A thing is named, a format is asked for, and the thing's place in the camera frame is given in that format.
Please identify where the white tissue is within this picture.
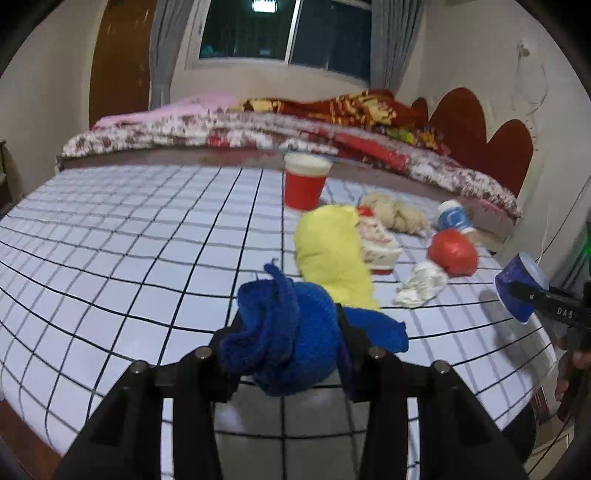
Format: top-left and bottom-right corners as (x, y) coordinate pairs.
(394, 261), (448, 308)

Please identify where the blue paper cup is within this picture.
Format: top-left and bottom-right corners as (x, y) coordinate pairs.
(494, 252), (550, 324)

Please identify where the red patterned blanket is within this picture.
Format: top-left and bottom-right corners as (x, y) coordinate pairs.
(240, 90), (444, 155)

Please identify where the red scalloped headboard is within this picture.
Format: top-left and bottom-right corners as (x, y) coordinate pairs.
(411, 87), (536, 199)

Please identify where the bed with floral blankets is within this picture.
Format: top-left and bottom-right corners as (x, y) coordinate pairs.
(60, 111), (523, 219)

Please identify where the blue cloth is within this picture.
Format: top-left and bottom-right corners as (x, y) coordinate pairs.
(221, 261), (409, 398)

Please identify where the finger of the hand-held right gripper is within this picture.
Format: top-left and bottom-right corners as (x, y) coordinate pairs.
(510, 282), (550, 308)

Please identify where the window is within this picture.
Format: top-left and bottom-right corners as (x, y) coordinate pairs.
(187, 0), (375, 84)

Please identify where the beige cloth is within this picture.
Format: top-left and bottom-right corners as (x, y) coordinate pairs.
(359, 193), (430, 237)

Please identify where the red and white carton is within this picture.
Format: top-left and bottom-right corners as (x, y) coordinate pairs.
(355, 206), (403, 275)

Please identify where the red paper cup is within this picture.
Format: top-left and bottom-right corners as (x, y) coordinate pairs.
(283, 153), (333, 212)

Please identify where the colourful patterned pillow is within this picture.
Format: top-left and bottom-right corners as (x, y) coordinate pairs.
(374, 124), (439, 148)

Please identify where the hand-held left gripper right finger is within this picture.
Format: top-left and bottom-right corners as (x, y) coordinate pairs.
(335, 307), (529, 480)

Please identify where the person's right hand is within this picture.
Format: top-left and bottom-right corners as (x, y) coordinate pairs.
(555, 337), (591, 404)

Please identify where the yellow cloth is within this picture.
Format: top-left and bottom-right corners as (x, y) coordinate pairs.
(294, 204), (382, 311)

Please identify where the pink blanket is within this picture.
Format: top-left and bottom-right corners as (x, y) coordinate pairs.
(92, 92), (241, 131)

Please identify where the grey window curtain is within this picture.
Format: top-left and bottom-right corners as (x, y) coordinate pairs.
(369, 0), (426, 100)
(150, 0), (206, 109)

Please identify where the dark wooden furniture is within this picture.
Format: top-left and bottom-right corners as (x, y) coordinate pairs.
(0, 138), (14, 213)

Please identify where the white checked table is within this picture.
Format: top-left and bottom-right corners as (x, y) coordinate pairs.
(0, 164), (555, 457)

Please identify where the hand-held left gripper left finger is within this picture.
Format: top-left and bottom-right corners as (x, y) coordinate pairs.
(54, 314), (245, 480)

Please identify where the small blue and white bottle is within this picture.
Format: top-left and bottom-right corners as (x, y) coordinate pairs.
(436, 200), (481, 241)

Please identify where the brown wooden door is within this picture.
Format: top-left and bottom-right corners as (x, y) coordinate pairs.
(89, 0), (160, 127)

